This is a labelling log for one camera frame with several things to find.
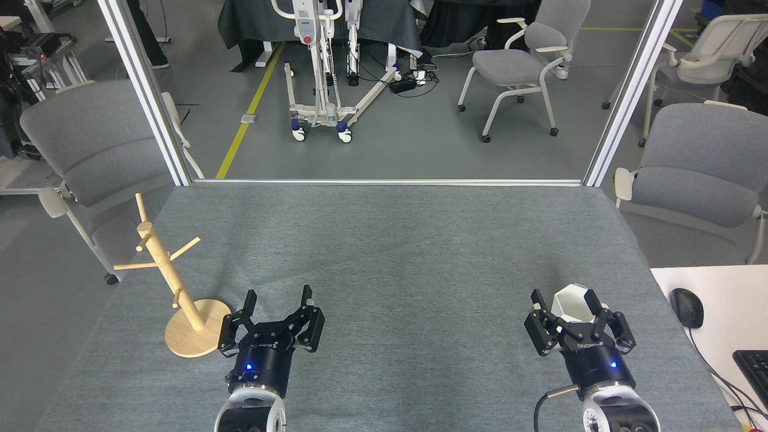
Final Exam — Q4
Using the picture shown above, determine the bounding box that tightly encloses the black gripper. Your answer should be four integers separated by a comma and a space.
524, 289, 637, 397
217, 285, 325, 394

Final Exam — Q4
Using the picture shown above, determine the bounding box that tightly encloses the white faceted cup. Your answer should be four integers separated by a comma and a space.
552, 283, 608, 325

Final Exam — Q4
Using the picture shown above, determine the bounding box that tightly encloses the wooden cup rack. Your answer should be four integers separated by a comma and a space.
113, 193, 233, 359

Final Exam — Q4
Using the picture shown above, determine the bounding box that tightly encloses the black computer mouse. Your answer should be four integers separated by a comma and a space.
670, 288, 704, 329

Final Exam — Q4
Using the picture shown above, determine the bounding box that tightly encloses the black keyboard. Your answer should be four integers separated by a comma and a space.
733, 350, 768, 409

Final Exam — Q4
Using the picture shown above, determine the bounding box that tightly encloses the white stand on wheels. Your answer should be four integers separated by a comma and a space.
271, 0, 401, 143

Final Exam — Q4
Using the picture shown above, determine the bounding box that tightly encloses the table with black cloth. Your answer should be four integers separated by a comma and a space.
217, 0, 424, 73

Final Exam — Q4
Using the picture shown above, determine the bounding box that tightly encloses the person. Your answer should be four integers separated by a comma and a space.
126, 0, 171, 70

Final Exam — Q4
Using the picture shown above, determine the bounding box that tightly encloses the metal equipment cart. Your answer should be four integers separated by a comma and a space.
0, 27, 91, 103

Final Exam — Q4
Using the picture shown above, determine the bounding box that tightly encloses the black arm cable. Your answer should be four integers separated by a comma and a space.
534, 384, 580, 432

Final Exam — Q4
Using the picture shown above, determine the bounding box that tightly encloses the black mouse cable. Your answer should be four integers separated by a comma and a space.
686, 327, 768, 416

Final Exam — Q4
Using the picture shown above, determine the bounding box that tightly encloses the silver frame rail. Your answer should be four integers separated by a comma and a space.
193, 178, 584, 187

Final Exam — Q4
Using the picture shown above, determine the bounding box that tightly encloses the grey chair with white frame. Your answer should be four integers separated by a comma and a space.
613, 101, 768, 265
457, 0, 592, 143
602, 13, 768, 148
19, 79, 205, 286

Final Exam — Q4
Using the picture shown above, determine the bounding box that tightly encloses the silver frame post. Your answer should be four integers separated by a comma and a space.
97, 0, 194, 187
583, 0, 685, 188

